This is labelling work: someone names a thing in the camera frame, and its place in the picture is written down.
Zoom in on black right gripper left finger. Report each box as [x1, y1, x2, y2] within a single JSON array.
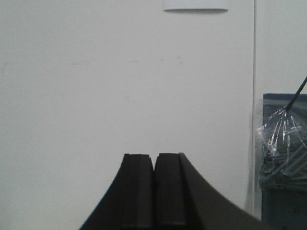
[[81, 154, 154, 230]]

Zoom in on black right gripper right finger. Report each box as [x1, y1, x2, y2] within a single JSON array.
[[154, 153, 269, 230]]

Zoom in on dark blue box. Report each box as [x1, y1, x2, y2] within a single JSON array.
[[260, 93, 307, 230]]

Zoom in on clear plastic wrapped bundle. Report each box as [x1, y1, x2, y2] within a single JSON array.
[[257, 109, 307, 192]]

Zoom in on black thin rod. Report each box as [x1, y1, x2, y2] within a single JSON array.
[[285, 77, 307, 112]]

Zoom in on white wall plate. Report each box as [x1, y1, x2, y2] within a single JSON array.
[[163, 0, 229, 11]]

